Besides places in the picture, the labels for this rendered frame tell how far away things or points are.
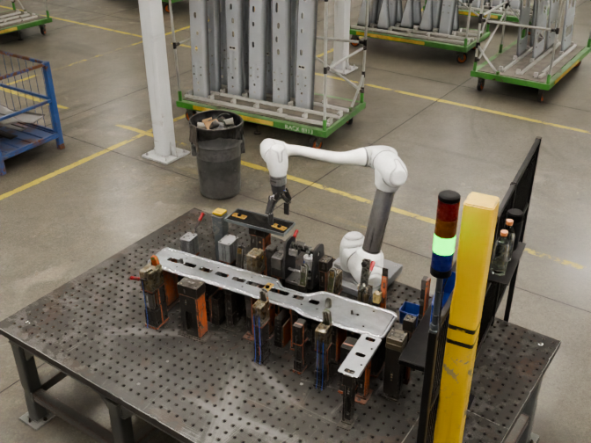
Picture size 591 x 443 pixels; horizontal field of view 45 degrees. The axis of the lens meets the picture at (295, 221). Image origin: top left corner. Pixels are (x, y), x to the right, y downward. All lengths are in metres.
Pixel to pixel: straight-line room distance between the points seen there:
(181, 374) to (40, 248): 2.86
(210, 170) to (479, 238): 4.33
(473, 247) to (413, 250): 3.46
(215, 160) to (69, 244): 1.44
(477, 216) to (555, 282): 3.42
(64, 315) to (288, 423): 1.48
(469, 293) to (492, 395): 1.14
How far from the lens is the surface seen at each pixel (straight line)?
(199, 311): 3.72
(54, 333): 4.05
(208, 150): 6.39
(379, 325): 3.42
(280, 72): 7.89
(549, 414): 4.62
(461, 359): 2.71
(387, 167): 3.63
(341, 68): 10.03
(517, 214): 3.18
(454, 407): 2.87
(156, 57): 7.13
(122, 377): 3.68
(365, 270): 3.51
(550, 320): 5.35
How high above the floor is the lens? 3.10
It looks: 30 degrees down
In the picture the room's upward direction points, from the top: straight up
